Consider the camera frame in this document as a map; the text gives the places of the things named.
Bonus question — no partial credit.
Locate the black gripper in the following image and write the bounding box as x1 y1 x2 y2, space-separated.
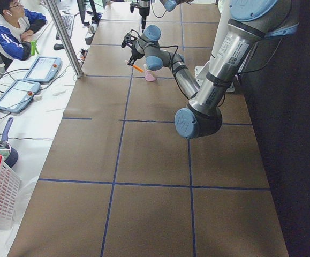
139 1 150 29
127 42 145 66

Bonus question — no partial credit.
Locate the orange highlighter pen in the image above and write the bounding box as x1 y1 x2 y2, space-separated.
124 60 144 73

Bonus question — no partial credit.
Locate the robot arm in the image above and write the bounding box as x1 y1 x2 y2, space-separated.
122 1 300 139
132 0 192 31

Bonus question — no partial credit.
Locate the black keyboard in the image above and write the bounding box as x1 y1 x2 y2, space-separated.
61 14 75 38

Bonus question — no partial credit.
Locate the black computer mouse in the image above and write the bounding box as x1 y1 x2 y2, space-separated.
53 43 64 51

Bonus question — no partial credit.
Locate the far teach pendant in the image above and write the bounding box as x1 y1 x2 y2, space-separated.
24 56 62 83

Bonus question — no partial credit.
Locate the teach pendant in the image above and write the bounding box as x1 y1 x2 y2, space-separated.
0 79 40 113
24 56 62 83

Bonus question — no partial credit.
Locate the near teach pendant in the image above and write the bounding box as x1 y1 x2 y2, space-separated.
0 79 40 113

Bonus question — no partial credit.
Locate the seated person blue jacket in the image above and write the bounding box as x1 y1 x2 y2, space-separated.
0 1 47 64

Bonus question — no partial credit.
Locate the aluminium frame post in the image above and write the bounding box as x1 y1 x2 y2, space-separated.
45 0 83 79

